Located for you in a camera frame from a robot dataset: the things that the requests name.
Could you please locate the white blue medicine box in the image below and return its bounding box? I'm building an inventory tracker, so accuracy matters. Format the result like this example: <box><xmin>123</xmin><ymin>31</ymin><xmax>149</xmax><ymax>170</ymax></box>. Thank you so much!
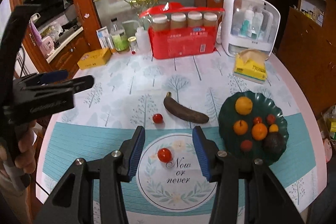
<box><xmin>96</xmin><ymin>27</ymin><xmax>109</xmax><ymax>48</ymax></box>

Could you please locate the tree print tablecloth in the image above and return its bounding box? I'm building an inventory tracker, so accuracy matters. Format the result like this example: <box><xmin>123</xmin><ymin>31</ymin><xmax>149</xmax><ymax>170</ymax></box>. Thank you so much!
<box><xmin>35</xmin><ymin>48</ymin><xmax>327</xmax><ymax>223</ymax></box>

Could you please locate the yellow tin box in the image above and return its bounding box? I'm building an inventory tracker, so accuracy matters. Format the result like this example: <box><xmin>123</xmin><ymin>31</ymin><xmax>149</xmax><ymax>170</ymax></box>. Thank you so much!
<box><xmin>77</xmin><ymin>48</ymin><xmax>112</xmax><ymax>70</ymax></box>

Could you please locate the dark red lychee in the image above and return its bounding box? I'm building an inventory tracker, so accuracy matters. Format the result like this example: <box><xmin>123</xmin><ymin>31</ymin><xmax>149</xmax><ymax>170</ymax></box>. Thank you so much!
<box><xmin>266</xmin><ymin>114</ymin><xmax>276</xmax><ymax>126</ymax></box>
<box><xmin>240</xmin><ymin>140</ymin><xmax>253</xmax><ymax>153</ymax></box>

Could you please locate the small red cherry tomato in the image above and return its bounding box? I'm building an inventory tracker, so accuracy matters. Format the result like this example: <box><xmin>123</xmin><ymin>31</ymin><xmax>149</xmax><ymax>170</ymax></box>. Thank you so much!
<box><xmin>253</xmin><ymin>117</ymin><xmax>263</xmax><ymax>124</ymax></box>

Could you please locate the cherry tomato near banana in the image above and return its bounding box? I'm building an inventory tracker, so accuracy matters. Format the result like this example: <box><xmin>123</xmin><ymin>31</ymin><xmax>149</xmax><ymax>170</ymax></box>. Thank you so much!
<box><xmin>152</xmin><ymin>113</ymin><xmax>163</xmax><ymax>124</ymax></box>

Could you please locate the yellow orange with sticker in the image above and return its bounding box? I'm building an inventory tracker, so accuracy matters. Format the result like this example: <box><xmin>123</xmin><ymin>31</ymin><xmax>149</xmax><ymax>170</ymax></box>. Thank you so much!
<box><xmin>235</xmin><ymin>96</ymin><xmax>253</xmax><ymax>115</ymax></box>

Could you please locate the small metal can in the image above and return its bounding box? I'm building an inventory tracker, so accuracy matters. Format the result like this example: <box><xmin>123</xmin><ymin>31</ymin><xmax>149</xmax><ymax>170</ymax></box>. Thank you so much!
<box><xmin>105</xmin><ymin>35</ymin><xmax>117</xmax><ymax>54</ymax></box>

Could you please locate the overripe dark banana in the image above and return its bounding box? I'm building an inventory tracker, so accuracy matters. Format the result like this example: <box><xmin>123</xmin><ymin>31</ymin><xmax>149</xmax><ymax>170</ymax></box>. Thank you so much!
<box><xmin>163</xmin><ymin>92</ymin><xmax>209</xmax><ymax>124</ymax></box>

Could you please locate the orange tangerine with stem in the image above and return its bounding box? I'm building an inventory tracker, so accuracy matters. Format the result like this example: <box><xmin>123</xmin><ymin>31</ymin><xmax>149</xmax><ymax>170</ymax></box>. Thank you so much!
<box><xmin>233</xmin><ymin>120</ymin><xmax>249</xmax><ymax>135</ymax></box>

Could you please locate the dark avocado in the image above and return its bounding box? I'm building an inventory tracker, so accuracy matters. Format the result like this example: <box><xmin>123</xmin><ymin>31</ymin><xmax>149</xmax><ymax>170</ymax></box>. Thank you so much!
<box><xmin>263</xmin><ymin>132</ymin><xmax>284</xmax><ymax>153</ymax></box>

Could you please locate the clear bottle green label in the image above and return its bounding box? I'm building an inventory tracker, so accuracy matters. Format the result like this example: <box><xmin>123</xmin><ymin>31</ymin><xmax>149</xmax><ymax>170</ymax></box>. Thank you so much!
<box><xmin>110</xmin><ymin>18</ymin><xmax>129</xmax><ymax>52</ymax></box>

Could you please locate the dark green scalloped plate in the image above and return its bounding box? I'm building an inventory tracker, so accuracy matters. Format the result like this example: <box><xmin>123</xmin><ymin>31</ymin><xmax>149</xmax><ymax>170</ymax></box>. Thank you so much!
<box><xmin>218</xmin><ymin>91</ymin><xmax>289</xmax><ymax>165</ymax></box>

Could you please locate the person's left hand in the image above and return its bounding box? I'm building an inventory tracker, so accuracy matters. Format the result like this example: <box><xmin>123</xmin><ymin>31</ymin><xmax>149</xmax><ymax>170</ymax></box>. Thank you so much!
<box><xmin>1</xmin><ymin>120</ymin><xmax>37</xmax><ymax>178</ymax></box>

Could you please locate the white squeeze bottle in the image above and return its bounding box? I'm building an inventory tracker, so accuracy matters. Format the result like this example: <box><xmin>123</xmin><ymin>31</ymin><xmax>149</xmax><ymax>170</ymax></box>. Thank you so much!
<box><xmin>135</xmin><ymin>27</ymin><xmax>151</xmax><ymax>54</ymax></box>

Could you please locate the small glass jar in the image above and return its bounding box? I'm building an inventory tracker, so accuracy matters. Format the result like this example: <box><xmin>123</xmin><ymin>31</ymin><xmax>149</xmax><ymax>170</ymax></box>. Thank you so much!
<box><xmin>127</xmin><ymin>36</ymin><xmax>138</xmax><ymax>55</ymax></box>

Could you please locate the red paper cup package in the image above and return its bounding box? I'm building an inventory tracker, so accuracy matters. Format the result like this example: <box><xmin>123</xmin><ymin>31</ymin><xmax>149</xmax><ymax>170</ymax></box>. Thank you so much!
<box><xmin>139</xmin><ymin>2</ymin><xmax>224</xmax><ymax>60</ymax></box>

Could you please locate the small yellow kumquat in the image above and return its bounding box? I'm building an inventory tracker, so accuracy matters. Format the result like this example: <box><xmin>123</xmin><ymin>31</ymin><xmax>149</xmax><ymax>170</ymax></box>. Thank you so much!
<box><xmin>269</xmin><ymin>124</ymin><xmax>279</xmax><ymax>133</ymax></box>

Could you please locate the white cosmetic storage box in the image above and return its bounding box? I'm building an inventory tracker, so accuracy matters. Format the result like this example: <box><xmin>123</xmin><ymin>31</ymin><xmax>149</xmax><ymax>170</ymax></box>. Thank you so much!
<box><xmin>217</xmin><ymin>0</ymin><xmax>281</xmax><ymax>56</ymax></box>

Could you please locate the yellow tissue pack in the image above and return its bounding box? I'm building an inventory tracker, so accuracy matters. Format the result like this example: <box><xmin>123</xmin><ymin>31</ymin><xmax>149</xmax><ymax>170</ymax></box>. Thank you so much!
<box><xmin>233</xmin><ymin>49</ymin><xmax>269</xmax><ymax>84</ymax></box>

